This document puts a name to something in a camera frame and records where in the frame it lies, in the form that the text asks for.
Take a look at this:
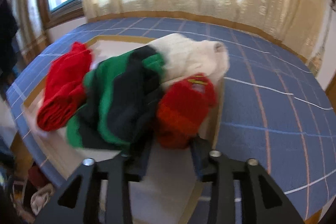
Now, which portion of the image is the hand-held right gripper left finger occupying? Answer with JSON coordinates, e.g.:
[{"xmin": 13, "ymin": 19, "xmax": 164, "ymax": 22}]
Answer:
[{"xmin": 34, "ymin": 139, "xmax": 155, "ymax": 224}]

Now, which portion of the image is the blue checked tablecloth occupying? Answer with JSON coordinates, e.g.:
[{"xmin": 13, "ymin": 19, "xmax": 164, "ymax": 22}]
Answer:
[{"xmin": 6, "ymin": 17, "xmax": 334, "ymax": 224}]

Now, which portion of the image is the dark red underwear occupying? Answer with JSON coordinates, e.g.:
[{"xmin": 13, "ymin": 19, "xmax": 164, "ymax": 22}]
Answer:
[{"xmin": 28, "ymin": 165, "xmax": 49, "ymax": 189}]

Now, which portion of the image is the bright red underwear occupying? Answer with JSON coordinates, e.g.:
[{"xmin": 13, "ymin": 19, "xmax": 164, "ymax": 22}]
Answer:
[{"xmin": 155, "ymin": 72, "xmax": 218, "ymax": 149}]

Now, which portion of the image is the brown wooden door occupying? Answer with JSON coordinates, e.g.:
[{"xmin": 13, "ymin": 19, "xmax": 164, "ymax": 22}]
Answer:
[{"xmin": 324, "ymin": 74, "xmax": 336, "ymax": 101}]

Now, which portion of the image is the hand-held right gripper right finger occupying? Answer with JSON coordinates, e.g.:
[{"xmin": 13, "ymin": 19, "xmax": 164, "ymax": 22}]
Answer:
[{"xmin": 190, "ymin": 136, "xmax": 305, "ymax": 224}]

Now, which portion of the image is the dark hanging jacket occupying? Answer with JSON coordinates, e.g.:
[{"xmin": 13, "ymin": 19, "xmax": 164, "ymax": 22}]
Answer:
[{"xmin": 0, "ymin": 1, "xmax": 19, "ymax": 83}]

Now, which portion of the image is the white underwear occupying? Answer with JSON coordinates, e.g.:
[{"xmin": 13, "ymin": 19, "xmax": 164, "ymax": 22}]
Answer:
[{"xmin": 147, "ymin": 33, "xmax": 231, "ymax": 88}]

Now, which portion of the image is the tan shallow cardboard box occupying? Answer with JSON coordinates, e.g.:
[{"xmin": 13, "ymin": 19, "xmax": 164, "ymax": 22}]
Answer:
[{"xmin": 23, "ymin": 35, "xmax": 226, "ymax": 224}]

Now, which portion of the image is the beige underwear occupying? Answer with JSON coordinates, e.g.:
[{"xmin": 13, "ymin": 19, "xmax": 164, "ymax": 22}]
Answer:
[{"xmin": 30, "ymin": 185, "xmax": 54, "ymax": 215}]

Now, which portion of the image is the green and navy underwear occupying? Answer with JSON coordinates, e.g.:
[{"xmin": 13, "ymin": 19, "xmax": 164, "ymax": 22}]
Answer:
[{"xmin": 66, "ymin": 46, "xmax": 168, "ymax": 155}]

